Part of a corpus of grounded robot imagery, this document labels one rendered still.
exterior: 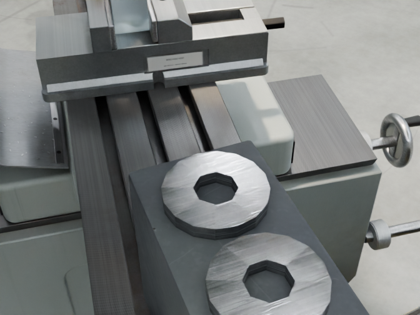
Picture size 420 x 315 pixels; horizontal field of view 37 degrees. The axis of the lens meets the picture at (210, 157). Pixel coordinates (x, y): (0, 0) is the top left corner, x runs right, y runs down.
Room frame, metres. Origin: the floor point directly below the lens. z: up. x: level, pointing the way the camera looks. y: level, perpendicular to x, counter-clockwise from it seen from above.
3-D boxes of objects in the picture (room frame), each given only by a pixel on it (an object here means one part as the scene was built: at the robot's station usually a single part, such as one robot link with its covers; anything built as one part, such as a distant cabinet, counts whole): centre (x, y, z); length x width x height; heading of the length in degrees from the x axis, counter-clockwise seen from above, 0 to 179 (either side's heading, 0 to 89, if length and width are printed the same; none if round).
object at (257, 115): (0.86, 0.13, 0.79); 0.50 x 0.35 x 0.12; 104
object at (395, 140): (0.98, -0.36, 0.63); 0.16 x 0.12 x 0.12; 104
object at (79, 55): (0.84, 0.09, 0.98); 0.35 x 0.15 x 0.11; 102
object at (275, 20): (0.88, -0.10, 0.97); 0.04 x 0.02 x 0.02; 102
